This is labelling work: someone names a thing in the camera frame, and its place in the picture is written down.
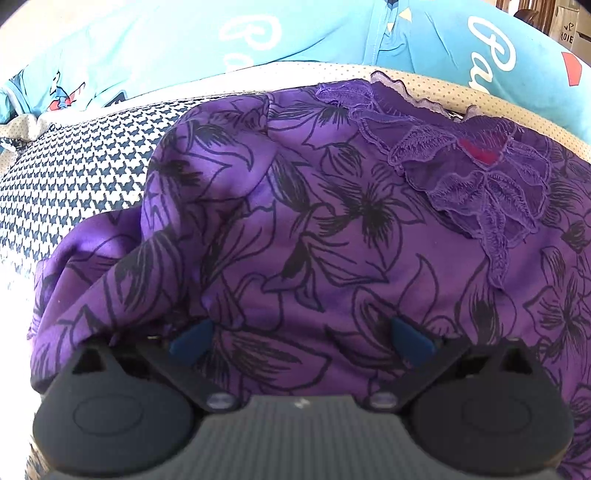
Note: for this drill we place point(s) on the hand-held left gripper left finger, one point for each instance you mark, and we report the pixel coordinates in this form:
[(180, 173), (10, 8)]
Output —
[(191, 341)]

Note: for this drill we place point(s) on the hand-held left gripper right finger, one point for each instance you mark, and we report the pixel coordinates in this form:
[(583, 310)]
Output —
[(413, 344)]

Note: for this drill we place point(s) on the purple floral shirt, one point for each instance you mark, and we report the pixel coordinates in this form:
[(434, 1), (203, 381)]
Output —
[(323, 230)]

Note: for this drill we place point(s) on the houndstooth bed mat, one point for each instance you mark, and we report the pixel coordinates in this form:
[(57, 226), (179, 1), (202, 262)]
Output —
[(69, 175)]

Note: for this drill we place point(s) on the blue printed quilt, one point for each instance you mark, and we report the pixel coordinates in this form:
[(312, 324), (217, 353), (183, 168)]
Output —
[(161, 41)]

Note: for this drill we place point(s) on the cardboard box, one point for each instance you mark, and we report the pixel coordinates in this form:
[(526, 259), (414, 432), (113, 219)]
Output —
[(565, 25)]

